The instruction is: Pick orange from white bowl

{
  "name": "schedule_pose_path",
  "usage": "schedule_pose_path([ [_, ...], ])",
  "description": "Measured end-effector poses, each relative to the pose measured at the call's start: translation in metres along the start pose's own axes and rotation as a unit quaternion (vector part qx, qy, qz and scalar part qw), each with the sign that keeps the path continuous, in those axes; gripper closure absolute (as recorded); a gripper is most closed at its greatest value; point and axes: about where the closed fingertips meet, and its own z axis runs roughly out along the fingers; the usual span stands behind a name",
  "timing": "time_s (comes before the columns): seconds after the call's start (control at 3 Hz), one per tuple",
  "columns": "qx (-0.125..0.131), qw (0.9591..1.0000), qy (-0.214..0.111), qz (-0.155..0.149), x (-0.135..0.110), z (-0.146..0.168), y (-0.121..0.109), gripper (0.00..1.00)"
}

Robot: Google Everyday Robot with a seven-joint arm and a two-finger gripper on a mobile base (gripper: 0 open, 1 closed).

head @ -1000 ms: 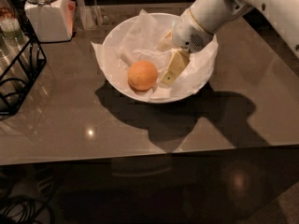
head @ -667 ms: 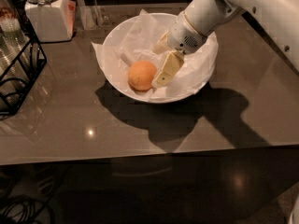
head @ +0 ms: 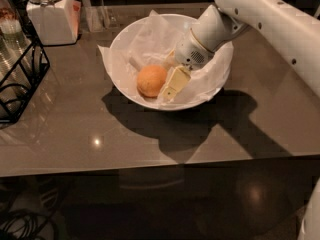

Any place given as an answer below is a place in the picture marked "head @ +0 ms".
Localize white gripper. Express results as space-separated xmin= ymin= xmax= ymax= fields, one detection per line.
xmin=159 ymin=5 xmax=248 ymax=101

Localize orange fruit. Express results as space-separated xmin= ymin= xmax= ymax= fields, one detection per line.
xmin=137 ymin=65 xmax=167 ymax=98

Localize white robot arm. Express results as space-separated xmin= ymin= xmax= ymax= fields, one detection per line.
xmin=167 ymin=0 xmax=320 ymax=240

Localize white bowl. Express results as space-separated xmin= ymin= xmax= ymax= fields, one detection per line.
xmin=108 ymin=13 xmax=232 ymax=112

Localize white paper liner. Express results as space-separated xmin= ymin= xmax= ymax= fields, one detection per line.
xmin=97 ymin=10 xmax=235 ymax=111

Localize clear acrylic stand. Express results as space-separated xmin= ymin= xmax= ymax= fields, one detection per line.
xmin=81 ymin=0 xmax=118 ymax=32

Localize white ceramic canister jar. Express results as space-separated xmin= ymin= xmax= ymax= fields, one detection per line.
xmin=26 ymin=0 xmax=81 ymax=46

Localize glass jar in rack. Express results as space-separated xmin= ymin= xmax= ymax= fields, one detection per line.
xmin=0 ymin=0 xmax=25 ymax=50

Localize black wire rack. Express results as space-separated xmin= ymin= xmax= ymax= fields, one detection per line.
xmin=0 ymin=0 xmax=50 ymax=124

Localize black cables on floor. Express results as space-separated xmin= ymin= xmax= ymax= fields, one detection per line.
xmin=0 ymin=209 xmax=59 ymax=240

